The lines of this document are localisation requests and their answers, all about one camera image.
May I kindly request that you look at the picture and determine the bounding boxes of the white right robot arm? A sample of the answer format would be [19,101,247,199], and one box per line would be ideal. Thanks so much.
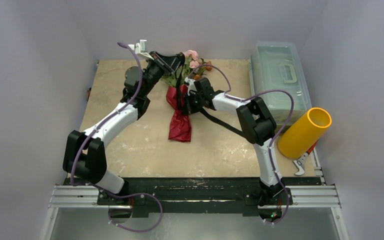
[182,77,283,204]

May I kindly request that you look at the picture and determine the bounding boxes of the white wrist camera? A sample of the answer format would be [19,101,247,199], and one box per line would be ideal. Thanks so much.
[184,77,197,96]
[128,39,153,60]

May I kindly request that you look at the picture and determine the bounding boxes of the black printed ribbon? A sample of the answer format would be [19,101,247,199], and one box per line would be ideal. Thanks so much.
[175,63,244,138]

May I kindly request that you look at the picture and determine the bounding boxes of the black table edge rail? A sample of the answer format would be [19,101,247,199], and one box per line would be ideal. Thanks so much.
[91,176,322,220]

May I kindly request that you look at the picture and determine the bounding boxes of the yellow cylinder vase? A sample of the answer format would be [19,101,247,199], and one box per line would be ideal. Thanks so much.
[277,107,332,160]

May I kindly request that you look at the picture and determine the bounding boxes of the aluminium frame rail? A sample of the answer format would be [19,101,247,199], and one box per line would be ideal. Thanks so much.
[48,185,341,211]

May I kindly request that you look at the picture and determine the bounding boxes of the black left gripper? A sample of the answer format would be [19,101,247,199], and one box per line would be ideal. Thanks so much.
[141,51,184,97]

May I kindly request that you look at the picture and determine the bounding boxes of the red paper flower bouquet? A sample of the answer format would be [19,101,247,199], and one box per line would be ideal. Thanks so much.
[162,49,213,143]

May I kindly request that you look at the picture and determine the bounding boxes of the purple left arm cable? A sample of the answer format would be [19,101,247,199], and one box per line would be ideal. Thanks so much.
[70,42,164,233]

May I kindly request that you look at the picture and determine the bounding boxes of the clear plastic storage box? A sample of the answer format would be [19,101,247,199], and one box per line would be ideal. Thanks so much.
[248,41,312,127]

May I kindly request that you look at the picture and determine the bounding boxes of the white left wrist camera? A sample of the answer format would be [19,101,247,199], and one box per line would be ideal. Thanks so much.
[128,39,153,60]

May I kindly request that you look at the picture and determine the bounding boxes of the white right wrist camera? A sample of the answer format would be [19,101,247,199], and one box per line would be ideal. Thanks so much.
[184,77,197,96]

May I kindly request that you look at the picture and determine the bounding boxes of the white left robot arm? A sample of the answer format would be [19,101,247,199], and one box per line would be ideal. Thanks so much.
[62,51,186,205]

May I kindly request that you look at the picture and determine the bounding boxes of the red handled pliers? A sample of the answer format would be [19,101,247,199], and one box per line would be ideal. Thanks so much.
[293,141,317,176]

